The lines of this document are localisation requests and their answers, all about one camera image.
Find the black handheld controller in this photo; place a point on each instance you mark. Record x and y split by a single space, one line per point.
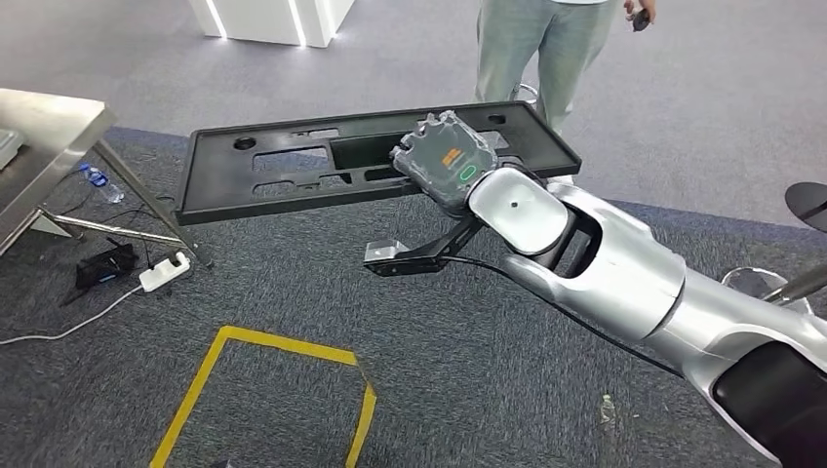
641 20

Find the white lit display plinth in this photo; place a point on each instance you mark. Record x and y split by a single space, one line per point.
258 19

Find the person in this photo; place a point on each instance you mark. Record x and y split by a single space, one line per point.
510 51

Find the clear water bottle blue cap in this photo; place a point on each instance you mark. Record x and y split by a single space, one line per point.
103 186

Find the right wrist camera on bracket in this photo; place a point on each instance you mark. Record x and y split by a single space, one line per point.
384 250

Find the stainless steel workbench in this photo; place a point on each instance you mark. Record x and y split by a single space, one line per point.
45 136

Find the black power adapter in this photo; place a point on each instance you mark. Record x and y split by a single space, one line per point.
103 265

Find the white power strip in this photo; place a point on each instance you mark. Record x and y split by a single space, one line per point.
161 276

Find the chrome round base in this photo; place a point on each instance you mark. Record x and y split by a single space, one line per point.
528 87

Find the person's hand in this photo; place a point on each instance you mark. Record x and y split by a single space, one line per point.
643 5

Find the long black plastic part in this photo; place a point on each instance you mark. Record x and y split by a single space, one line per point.
213 187

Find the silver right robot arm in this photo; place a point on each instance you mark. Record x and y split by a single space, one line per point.
633 278

